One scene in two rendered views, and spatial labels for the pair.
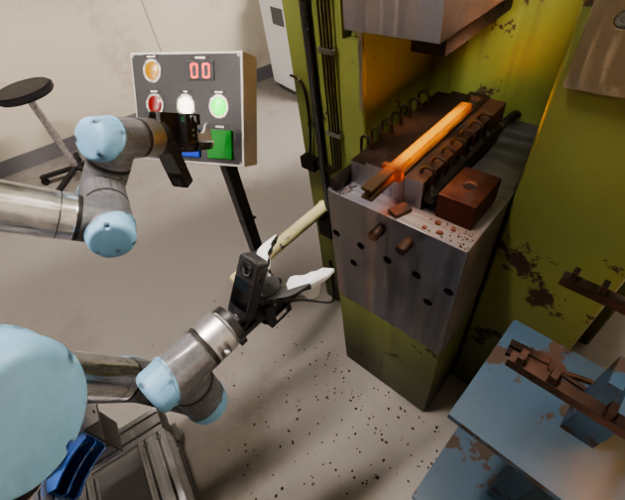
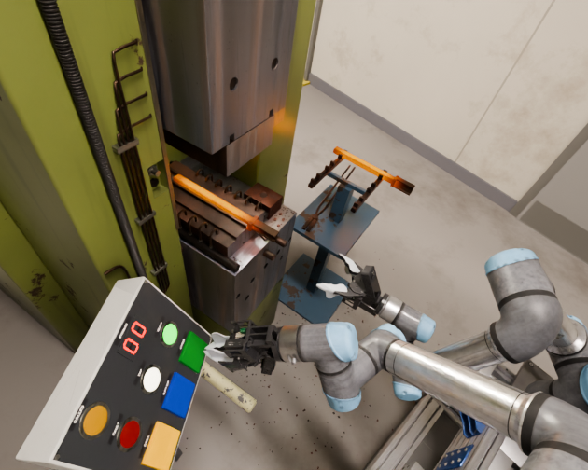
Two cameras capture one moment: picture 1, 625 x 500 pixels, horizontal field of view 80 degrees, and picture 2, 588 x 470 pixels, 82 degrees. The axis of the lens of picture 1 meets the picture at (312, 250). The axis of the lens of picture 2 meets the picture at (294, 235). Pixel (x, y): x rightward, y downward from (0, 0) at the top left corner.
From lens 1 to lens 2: 1.09 m
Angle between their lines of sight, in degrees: 70
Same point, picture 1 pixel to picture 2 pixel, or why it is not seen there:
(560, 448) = (346, 226)
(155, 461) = not seen: outside the picture
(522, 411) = (335, 232)
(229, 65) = (147, 298)
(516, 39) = not seen: hidden behind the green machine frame
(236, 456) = (321, 458)
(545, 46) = not seen: hidden behind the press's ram
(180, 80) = (127, 375)
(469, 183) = (259, 194)
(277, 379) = (256, 435)
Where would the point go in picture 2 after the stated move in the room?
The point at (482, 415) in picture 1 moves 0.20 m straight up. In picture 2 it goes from (340, 245) to (352, 215)
